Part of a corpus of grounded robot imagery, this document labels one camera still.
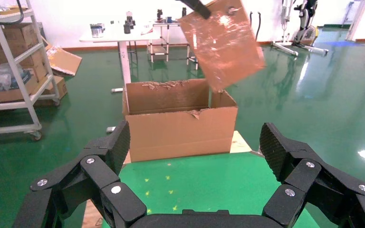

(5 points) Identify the loose cardboard flap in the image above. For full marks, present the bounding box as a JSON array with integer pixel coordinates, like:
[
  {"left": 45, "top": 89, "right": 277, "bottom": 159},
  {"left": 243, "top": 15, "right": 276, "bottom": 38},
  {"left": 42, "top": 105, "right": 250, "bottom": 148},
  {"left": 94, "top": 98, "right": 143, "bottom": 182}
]
[{"left": 45, "top": 45, "right": 83, "bottom": 77}]

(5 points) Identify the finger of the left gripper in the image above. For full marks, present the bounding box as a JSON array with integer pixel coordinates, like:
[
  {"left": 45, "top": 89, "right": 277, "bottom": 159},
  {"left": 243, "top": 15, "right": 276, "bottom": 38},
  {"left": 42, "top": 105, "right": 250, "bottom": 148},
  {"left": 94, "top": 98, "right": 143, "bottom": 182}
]
[{"left": 176, "top": 0, "right": 212, "bottom": 20}]

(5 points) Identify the metal can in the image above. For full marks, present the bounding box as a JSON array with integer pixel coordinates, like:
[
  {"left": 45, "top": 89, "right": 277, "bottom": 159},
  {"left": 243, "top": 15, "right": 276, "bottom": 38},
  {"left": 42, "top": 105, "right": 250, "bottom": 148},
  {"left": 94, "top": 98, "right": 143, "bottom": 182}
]
[{"left": 90, "top": 23, "right": 105, "bottom": 38}]

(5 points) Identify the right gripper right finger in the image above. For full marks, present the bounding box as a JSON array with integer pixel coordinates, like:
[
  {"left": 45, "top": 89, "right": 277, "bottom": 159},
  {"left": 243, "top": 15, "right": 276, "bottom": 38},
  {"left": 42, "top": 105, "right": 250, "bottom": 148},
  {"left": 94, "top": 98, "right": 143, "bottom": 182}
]
[{"left": 259, "top": 122, "right": 365, "bottom": 228}]

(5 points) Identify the black cable loop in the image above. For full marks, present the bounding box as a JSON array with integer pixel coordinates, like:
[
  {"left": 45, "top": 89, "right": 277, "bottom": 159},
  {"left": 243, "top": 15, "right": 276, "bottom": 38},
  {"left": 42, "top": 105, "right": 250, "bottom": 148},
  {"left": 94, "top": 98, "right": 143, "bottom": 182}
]
[{"left": 0, "top": 0, "right": 25, "bottom": 26}]

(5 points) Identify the large open cardboard carton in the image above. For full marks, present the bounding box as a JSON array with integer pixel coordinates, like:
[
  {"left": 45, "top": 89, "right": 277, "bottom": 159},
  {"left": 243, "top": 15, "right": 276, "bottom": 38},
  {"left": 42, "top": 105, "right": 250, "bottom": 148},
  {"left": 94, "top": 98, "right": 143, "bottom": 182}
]
[{"left": 122, "top": 78, "right": 239, "bottom": 163}]

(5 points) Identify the plain cardboard box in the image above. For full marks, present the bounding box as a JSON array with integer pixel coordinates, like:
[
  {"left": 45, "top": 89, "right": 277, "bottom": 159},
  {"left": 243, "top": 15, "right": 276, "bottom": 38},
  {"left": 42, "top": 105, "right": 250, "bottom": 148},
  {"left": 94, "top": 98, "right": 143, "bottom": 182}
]
[{"left": 0, "top": 67, "right": 49, "bottom": 103}]

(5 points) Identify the white pipe frame table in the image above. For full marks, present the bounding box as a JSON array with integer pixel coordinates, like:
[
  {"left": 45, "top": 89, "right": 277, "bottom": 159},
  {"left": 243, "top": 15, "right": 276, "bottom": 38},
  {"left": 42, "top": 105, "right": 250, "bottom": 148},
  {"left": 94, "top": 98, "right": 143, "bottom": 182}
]
[{"left": 147, "top": 22, "right": 202, "bottom": 70}]

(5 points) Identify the white wheeled storage rack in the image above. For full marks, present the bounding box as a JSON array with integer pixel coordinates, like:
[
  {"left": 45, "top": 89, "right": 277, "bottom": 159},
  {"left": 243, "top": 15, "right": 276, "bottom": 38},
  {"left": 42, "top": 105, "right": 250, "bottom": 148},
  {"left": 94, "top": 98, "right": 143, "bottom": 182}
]
[{"left": 0, "top": 0, "right": 60, "bottom": 141}]

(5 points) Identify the cardboard box with print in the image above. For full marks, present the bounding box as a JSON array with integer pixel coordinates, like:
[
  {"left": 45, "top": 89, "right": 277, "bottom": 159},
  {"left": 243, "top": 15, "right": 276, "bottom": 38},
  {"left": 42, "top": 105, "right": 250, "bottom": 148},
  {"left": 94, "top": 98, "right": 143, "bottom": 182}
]
[{"left": 0, "top": 23, "right": 40, "bottom": 64}]

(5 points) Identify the clear plastic bag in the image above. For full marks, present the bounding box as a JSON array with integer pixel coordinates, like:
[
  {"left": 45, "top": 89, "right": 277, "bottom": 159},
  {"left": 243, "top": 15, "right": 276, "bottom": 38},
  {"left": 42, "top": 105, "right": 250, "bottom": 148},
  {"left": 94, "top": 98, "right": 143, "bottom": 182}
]
[{"left": 0, "top": 63, "right": 24, "bottom": 93}]

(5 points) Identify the green table cloth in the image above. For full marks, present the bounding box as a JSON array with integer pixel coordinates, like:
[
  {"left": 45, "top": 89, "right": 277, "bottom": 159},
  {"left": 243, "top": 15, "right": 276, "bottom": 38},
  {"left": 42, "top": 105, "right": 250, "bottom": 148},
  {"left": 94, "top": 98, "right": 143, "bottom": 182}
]
[{"left": 102, "top": 152, "right": 320, "bottom": 228}]

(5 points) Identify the wooden block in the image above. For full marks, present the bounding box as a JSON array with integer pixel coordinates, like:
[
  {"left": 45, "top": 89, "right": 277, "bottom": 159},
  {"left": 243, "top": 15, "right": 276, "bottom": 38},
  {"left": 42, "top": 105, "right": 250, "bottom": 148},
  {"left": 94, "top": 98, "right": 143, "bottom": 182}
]
[{"left": 177, "top": 0, "right": 267, "bottom": 94}]

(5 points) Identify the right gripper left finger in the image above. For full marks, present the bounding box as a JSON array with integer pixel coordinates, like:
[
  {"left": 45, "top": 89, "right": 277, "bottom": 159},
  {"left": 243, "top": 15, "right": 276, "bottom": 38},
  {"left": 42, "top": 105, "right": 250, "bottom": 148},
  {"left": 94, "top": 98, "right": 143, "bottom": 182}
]
[{"left": 12, "top": 120, "right": 147, "bottom": 228}]

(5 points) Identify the white robot on stand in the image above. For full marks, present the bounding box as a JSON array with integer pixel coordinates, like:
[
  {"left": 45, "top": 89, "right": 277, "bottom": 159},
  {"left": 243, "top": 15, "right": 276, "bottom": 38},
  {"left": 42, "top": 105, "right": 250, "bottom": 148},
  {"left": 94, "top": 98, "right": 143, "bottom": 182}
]
[{"left": 271, "top": 0, "right": 329, "bottom": 57}]

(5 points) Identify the white desk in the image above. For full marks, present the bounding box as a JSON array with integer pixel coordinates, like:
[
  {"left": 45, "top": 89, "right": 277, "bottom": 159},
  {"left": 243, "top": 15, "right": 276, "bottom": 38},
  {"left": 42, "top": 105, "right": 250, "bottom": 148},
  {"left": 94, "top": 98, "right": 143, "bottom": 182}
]
[{"left": 79, "top": 23, "right": 161, "bottom": 133}]

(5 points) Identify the low cardboard box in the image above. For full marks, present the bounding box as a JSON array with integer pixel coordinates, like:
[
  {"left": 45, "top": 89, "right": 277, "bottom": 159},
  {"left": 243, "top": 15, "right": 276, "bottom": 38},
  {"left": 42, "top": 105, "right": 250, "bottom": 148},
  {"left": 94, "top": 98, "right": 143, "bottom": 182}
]
[{"left": 36, "top": 75, "right": 68, "bottom": 106}]

